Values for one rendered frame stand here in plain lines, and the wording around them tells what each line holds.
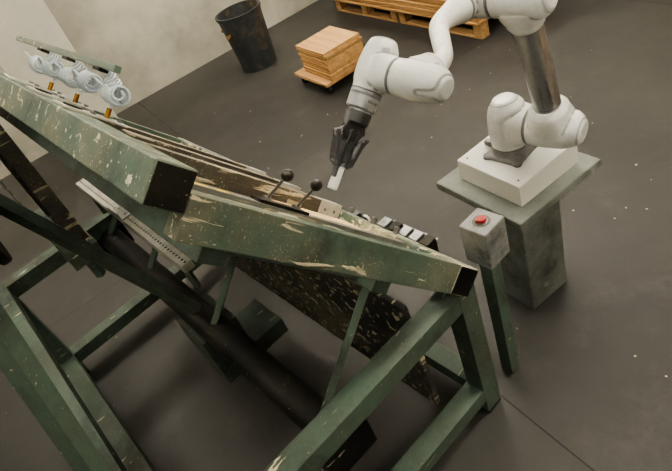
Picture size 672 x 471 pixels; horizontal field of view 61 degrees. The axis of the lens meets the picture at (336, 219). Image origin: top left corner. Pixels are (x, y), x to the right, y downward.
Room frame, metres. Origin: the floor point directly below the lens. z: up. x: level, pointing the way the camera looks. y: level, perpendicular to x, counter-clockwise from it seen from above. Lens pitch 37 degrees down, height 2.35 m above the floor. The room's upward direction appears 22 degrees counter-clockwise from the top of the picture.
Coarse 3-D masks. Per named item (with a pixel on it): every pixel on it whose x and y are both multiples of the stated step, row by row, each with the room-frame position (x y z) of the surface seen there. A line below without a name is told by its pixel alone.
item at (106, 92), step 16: (48, 48) 2.13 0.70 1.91; (32, 64) 2.38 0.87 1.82; (48, 64) 2.19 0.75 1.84; (96, 64) 1.71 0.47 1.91; (112, 64) 1.62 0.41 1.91; (64, 80) 2.03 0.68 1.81; (80, 80) 1.87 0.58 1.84; (96, 80) 1.77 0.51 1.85; (112, 96) 1.65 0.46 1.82; (128, 96) 1.67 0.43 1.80
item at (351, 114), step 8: (352, 112) 1.42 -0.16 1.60; (360, 112) 1.41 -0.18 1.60; (344, 120) 1.43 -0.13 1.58; (352, 120) 1.41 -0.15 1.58; (360, 120) 1.41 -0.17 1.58; (368, 120) 1.41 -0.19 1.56; (344, 128) 1.41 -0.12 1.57; (352, 128) 1.42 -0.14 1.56; (360, 128) 1.43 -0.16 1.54; (344, 136) 1.41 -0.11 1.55
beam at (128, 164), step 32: (0, 96) 2.07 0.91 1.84; (32, 96) 1.79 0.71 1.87; (32, 128) 1.68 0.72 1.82; (64, 128) 1.48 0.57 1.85; (96, 128) 1.32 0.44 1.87; (96, 160) 1.24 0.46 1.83; (128, 160) 1.12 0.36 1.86; (160, 160) 1.04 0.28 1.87; (128, 192) 1.06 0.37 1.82; (160, 192) 1.02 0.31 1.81
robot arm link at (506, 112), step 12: (504, 96) 1.94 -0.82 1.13; (516, 96) 1.91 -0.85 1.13; (492, 108) 1.92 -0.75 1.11; (504, 108) 1.88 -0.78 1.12; (516, 108) 1.86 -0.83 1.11; (528, 108) 1.86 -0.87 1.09; (492, 120) 1.91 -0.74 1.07; (504, 120) 1.87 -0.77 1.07; (516, 120) 1.84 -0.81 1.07; (492, 132) 1.92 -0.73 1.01; (504, 132) 1.87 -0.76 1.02; (516, 132) 1.83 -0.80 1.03; (492, 144) 1.94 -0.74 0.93; (504, 144) 1.88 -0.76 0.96; (516, 144) 1.85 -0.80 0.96
